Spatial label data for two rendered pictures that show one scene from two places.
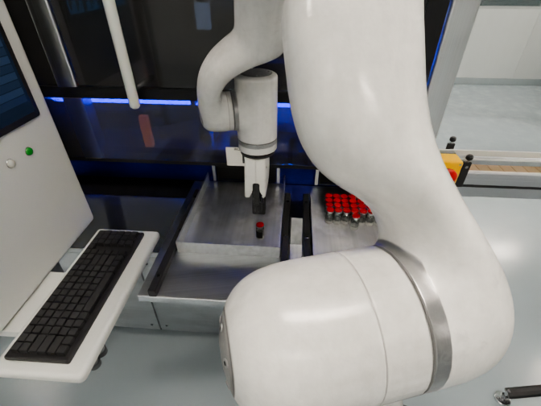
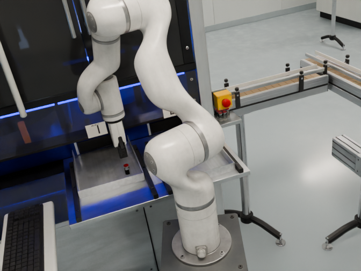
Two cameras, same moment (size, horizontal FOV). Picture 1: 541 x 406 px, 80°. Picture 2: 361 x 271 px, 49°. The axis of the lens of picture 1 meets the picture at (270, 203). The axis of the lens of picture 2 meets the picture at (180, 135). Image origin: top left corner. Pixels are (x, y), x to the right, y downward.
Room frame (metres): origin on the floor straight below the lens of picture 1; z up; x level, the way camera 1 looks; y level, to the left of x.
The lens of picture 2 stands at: (-0.73, 0.21, 1.78)
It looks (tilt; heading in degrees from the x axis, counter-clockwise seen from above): 29 degrees down; 343
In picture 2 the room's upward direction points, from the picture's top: 9 degrees counter-clockwise
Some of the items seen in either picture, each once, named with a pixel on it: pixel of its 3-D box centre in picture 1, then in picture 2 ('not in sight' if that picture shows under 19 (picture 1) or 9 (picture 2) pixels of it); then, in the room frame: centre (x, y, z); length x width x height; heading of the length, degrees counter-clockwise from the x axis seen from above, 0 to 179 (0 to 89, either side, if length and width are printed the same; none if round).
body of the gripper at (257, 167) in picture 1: (258, 167); (116, 128); (0.64, 0.03, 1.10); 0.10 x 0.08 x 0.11; 176
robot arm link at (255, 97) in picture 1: (254, 105); (107, 94); (0.64, 0.03, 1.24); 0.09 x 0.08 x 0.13; 103
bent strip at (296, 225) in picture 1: (296, 244); (152, 168); (0.58, -0.06, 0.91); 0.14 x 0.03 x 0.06; 176
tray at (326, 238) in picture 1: (362, 240); (189, 154); (0.61, -0.24, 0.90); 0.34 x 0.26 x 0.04; 176
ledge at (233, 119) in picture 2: not in sight; (223, 118); (0.86, -0.52, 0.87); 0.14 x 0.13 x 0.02; 176
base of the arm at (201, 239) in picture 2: not in sight; (198, 221); (0.16, -0.08, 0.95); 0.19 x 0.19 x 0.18
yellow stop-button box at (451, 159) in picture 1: (442, 167); (222, 99); (0.82, -0.50, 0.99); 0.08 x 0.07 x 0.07; 176
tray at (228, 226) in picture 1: (238, 209); (106, 163); (0.75, 0.09, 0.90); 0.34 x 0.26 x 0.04; 176
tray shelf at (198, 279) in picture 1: (295, 234); (149, 166); (0.66, -0.07, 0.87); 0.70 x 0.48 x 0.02; 86
